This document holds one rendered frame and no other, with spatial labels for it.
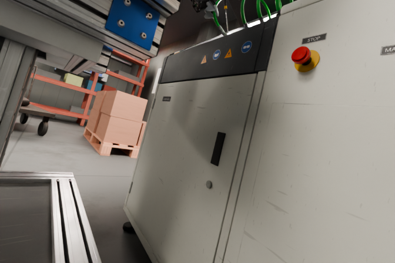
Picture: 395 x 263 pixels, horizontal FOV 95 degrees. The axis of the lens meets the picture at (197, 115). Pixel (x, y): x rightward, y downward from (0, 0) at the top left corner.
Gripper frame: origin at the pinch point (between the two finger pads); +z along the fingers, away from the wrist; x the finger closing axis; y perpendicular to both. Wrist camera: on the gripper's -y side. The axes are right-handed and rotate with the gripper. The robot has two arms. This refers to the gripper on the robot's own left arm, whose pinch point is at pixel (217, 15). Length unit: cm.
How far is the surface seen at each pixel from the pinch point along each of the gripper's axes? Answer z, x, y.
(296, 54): 48, 45, 24
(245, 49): 36, 30, 21
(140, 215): 67, -19, 80
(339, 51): 53, 49, 19
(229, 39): 27.8, 24.0, 19.9
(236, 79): 43, 27, 28
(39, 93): -334, -500, 294
